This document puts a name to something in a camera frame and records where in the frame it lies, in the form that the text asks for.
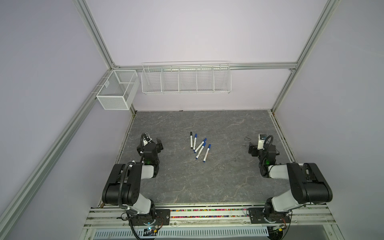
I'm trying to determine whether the black white marker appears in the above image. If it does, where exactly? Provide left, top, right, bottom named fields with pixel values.
left=190, top=132, right=194, bottom=149

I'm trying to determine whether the blue white marker bottom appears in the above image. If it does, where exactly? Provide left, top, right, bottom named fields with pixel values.
left=194, top=138, right=207, bottom=153

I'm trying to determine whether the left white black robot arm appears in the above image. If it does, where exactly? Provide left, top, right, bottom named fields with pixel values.
left=102, top=133, right=164, bottom=218

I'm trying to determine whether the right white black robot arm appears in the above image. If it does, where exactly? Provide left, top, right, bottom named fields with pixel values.
left=249, top=143, right=333, bottom=222

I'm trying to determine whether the white mesh box basket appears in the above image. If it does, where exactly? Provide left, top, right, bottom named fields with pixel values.
left=97, top=70, right=140, bottom=111

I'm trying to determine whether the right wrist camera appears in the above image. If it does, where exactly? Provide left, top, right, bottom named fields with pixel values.
left=258, top=134, right=268, bottom=150

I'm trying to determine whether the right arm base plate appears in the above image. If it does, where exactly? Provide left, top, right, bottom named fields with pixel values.
left=246, top=208, right=291, bottom=224

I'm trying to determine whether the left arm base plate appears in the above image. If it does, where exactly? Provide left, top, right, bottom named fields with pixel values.
left=130, top=209, right=171, bottom=226

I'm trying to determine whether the white vented cable tray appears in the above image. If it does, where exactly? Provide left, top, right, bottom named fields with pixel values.
left=93, top=226, right=269, bottom=240

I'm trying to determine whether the white wire shelf basket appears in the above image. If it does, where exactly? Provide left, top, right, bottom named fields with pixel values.
left=142, top=61, right=232, bottom=94

